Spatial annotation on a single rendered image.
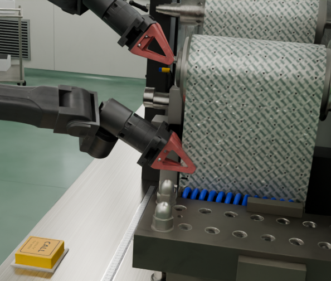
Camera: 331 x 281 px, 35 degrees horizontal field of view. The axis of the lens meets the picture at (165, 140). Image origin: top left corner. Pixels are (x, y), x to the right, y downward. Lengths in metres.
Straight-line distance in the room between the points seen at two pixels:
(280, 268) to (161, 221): 0.19
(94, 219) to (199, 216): 0.33
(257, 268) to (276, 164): 0.23
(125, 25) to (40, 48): 6.09
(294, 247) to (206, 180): 0.23
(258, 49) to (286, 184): 0.25
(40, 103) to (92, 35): 5.92
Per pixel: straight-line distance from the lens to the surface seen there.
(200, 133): 0.97
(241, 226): 0.90
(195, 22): 1.23
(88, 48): 6.87
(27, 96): 0.93
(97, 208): 1.22
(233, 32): 1.17
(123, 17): 1.02
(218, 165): 0.98
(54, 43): 7.01
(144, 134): 0.96
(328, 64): 0.96
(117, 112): 0.96
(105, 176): 1.40
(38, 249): 1.02
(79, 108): 0.94
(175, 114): 1.04
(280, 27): 1.17
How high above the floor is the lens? 1.43
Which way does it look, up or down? 18 degrees down
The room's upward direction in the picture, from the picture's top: 4 degrees clockwise
